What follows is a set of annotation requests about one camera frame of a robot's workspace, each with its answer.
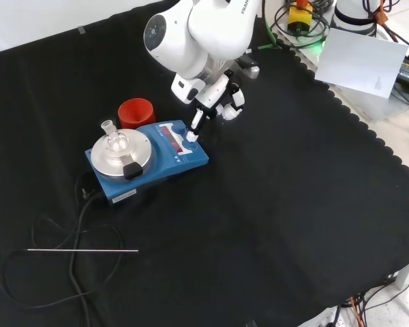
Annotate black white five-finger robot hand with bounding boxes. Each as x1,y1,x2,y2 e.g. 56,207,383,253
171,69,247,143

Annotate heater with blue base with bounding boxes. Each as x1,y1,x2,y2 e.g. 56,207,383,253
85,119,211,207

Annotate red plastic cup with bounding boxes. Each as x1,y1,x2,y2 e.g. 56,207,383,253
118,97,156,130

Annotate clear round-bottom glass flask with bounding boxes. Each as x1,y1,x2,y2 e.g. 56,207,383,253
100,119,130,161

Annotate yellow stop button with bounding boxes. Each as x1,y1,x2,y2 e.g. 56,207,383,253
288,0,313,35

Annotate black bench cloth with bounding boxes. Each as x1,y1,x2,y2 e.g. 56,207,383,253
0,0,409,327

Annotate pale board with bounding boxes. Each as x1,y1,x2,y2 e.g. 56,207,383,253
314,27,409,100

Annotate thin glass rod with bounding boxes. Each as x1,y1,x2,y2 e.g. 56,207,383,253
26,248,140,254

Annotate white bench leg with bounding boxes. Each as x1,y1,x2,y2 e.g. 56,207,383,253
394,257,409,291

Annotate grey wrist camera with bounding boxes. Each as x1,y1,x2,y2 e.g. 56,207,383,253
237,55,261,80

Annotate green cable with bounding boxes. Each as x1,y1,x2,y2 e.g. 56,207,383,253
254,13,330,54

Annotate black heater power cable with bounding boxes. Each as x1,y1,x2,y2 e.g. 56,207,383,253
0,172,127,327

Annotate orange cable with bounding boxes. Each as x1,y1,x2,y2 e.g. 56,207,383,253
373,0,389,27

